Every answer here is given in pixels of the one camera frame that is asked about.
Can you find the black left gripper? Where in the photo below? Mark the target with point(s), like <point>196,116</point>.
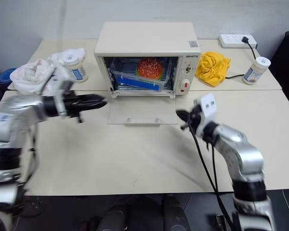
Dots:
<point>73,104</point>

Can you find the white jar blue label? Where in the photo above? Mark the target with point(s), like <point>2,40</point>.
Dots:
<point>255,72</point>
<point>75,65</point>

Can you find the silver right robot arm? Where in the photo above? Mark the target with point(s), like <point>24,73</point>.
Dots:
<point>243,154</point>

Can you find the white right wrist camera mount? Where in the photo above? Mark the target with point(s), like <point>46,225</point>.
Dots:
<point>208,103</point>

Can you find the white crumpled cloth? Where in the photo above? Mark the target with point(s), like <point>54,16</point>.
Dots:
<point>31,77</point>

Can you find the blue round object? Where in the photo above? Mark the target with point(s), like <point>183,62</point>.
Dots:
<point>4,77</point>

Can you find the white power strip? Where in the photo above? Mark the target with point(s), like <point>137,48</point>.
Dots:
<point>232,39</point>

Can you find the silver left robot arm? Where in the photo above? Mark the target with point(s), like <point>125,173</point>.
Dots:
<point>14,113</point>

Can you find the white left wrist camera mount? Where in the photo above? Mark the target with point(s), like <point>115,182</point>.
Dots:
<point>62,84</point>

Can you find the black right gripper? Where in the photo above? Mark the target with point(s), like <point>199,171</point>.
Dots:
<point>195,119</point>

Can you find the orange sesame burger bun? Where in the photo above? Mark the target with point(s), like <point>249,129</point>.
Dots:
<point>149,67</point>

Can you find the cream toaster oven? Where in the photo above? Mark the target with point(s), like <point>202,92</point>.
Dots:
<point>144,38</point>

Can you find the clear food container blue lid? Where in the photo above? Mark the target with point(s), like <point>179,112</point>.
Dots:
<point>127,72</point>

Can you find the glass oven door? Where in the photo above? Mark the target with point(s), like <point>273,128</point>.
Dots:
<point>139,109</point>

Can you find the yellow crumpled cloth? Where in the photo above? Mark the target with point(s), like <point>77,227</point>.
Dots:
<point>212,69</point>

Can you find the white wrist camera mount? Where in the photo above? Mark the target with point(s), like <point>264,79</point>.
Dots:
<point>62,84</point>
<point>208,103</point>

